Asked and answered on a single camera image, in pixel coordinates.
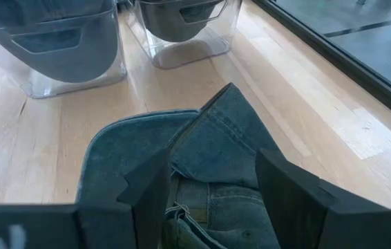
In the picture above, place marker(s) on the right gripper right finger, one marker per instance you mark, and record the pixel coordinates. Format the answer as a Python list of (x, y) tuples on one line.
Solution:
[(292, 207)]

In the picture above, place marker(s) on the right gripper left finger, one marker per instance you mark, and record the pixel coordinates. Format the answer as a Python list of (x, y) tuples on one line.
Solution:
[(150, 207)]

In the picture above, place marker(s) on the grey denim cap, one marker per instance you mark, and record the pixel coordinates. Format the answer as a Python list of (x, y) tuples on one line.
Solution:
[(223, 145), (60, 67)]

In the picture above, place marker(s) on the dark green cap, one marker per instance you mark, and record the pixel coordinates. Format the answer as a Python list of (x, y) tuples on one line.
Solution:
[(168, 27)]

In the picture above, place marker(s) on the clear plastic bin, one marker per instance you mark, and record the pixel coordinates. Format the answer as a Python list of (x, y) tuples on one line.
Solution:
[(43, 90), (188, 58)]

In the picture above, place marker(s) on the black aluminium table frame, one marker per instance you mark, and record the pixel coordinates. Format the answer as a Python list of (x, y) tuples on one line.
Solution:
[(354, 73)]

